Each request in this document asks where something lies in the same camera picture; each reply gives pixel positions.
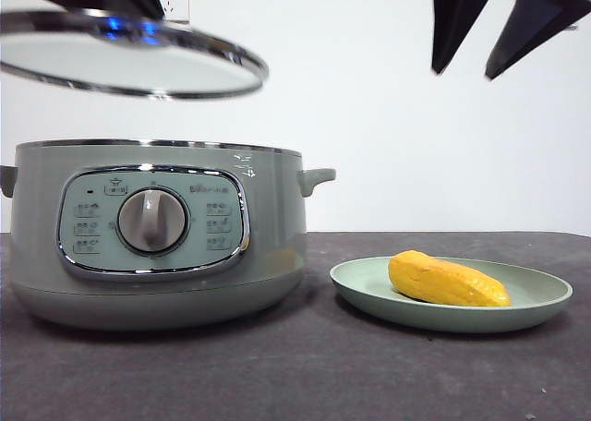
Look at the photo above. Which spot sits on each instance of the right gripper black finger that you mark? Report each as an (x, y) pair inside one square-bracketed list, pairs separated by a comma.
[(535, 28), (457, 15)]

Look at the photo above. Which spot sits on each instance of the glass lid with green knob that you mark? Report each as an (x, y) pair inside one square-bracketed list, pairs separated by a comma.
[(138, 65)]

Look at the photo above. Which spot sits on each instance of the yellow corn cob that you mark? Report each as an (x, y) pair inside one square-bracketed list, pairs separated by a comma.
[(443, 280)]

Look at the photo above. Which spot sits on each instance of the pale green electric steamer pot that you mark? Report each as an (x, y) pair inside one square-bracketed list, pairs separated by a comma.
[(272, 218)]

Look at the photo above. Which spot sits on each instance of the pale green round plate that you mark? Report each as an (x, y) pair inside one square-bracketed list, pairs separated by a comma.
[(365, 282)]

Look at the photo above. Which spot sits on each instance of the white wall socket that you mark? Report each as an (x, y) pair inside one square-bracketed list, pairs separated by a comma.
[(177, 1)]

